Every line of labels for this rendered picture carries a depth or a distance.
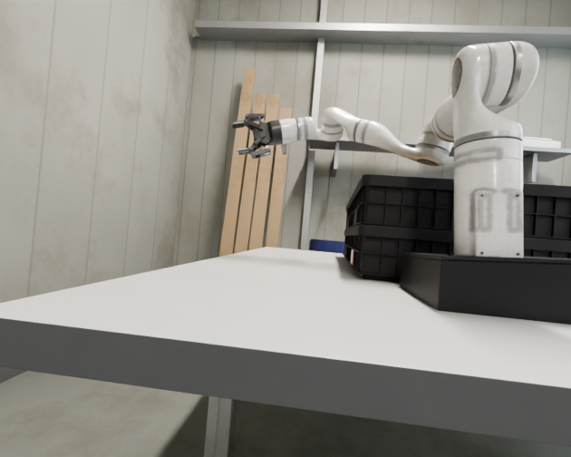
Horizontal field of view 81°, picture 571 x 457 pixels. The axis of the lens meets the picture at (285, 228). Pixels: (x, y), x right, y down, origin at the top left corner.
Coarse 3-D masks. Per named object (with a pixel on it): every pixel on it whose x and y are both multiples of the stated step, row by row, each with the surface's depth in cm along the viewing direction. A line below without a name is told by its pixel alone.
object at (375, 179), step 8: (368, 176) 73; (376, 176) 72; (384, 176) 72; (392, 176) 72; (400, 176) 72; (360, 184) 79; (368, 184) 73; (376, 184) 72; (384, 184) 72; (392, 184) 72; (400, 184) 72; (408, 184) 72; (416, 184) 71; (424, 184) 71; (432, 184) 71; (440, 184) 71; (448, 184) 70; (352, 200) 107
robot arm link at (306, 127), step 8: (296, 120) 104; (304, 120) 104; (312, 120) 104; (304, 128) 103; (312, 128) 104; (304, 136) 105; (312, 136) 106; (320, 136) 106; (328, 136) 107; (336, 136) 107
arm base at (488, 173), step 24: (480, 144) 49; (504, 144) 48; (456, 168) 53; (480, 168) 49; (504, 168) 48; (456, 192) 53; (480, 192) 48; (504, 192) 47; (456, 216) 52; (480, 216) 48; (504, 216) 47; (456, 240) 52; (480, 240) 48; (504, 240) 47
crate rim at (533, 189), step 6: (528, 186) 68; (534, 186) 68; (540, 186) 68; (546, 186) 68; (552, 186) 68; (558, 186) 68; (564, 186) 68; (570, 186) 67; (528, 192) 68; (534, 192) 68; (540, 192) 68; (546, 192) 68; (552, 192) 68; (558, 192) 68; (564, 192) 67; (570, 192) 67
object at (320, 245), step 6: (312, 240) 265; (318, 240) 259; (324, 240) 254; (330, 240) 257; (336, 240) 292; (312, 246) 264; (318, 246) 257; (324, 246) 253; (330, 246) 251; (336, 246) 249; (342, 246) 248; (336, 252) 249; (342, 252) 248
